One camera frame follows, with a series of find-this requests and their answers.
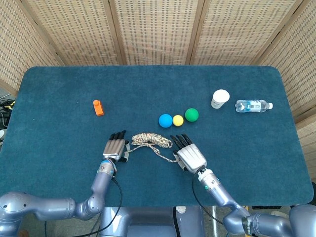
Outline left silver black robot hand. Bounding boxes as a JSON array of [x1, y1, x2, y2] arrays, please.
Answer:
[[102, 130, 131, 163]]

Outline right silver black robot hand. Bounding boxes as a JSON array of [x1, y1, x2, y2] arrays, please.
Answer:
[[170, 134, 207, 173]]

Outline beige speckled braided rope bundle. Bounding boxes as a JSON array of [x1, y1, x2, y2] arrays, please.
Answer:
[[124, 132, 182, 163]]

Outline yellow foam ball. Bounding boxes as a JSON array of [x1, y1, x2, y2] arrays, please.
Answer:
[[172, 115, 185, 127]]

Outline orange bottle-shaped block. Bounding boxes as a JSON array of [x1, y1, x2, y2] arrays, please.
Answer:
[[92, 99, 105, 117]]

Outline green foam ball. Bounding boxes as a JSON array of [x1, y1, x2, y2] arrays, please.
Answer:
[[184, 108, 199, 122]]

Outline blue foam ball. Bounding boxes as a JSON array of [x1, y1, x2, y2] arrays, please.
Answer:
[[158, 114, 173, 128]]

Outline blue carpet table cover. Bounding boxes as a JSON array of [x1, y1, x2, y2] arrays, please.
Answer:
[[0, 65, 314, 208]]

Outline white paper cup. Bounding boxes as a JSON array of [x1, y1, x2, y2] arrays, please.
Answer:
[[211, 89, 231, 109]]

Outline grey-blue robot torso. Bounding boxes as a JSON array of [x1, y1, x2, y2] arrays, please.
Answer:
[[100, 206, 205, 237]]

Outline clear plastic water bottle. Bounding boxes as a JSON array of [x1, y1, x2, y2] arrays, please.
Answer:
[[234, 99, 274, 113]]

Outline woven wood-framed screen panel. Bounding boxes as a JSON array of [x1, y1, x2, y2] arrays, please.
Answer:
[[295, 115, 316, 182], [108, 0, 208, 66], [21, 0, 126, 67], [0, 0, 62, 97], [189, 0, 306, 66], [256, 0, 316, 121]]

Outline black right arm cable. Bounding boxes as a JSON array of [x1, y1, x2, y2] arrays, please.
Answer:
[[192, 171, 225, 225]]

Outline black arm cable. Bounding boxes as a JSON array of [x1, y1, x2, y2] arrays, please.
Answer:
[[192, 171, 225, 225], [79, 178, 123, 237]]

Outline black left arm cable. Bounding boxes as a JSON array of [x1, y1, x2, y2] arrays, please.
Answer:
[[79, 178, 123, 237]]

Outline black strap on torso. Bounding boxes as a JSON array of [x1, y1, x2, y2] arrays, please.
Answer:
[[172, 206, 180, 237]]

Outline yellow black cable bundle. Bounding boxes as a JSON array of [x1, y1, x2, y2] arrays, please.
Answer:
[[0, 97, 16, 111]]

